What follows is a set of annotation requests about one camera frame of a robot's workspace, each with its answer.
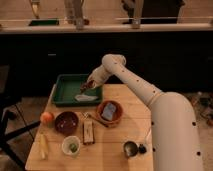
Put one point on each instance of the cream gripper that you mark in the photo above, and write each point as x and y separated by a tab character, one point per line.
94	82

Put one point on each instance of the dark red grape bunch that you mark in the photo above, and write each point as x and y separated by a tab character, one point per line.
85	86

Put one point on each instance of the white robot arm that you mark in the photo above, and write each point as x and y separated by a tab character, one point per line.
175	138

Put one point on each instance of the white cloth in tray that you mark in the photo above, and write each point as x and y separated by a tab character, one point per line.
85	98

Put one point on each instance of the green plastic tray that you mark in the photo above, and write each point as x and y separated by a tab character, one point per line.
68	86

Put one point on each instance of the blue sponge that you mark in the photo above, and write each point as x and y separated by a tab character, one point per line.
108	111

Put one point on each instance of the orange terracotta bowl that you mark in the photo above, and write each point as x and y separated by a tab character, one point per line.
117	115

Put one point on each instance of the brown rectangular block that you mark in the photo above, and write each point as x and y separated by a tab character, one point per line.
88	132

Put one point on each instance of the dark brown bowl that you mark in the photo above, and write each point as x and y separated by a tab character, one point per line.
66	123

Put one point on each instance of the red orange apple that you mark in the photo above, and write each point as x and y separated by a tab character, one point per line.
47	118

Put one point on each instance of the white cup with greens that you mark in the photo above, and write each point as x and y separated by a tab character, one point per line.
71	146

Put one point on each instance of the small metal cup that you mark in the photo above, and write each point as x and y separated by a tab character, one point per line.
130	149

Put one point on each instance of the yellow banana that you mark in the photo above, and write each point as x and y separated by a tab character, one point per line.
43	147

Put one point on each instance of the green item on counter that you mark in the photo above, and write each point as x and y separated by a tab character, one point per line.
52	22

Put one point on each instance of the wooden handled spoon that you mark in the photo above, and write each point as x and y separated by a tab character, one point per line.
88	115

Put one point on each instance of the white handled black brush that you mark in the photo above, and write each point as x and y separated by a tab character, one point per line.
144	145

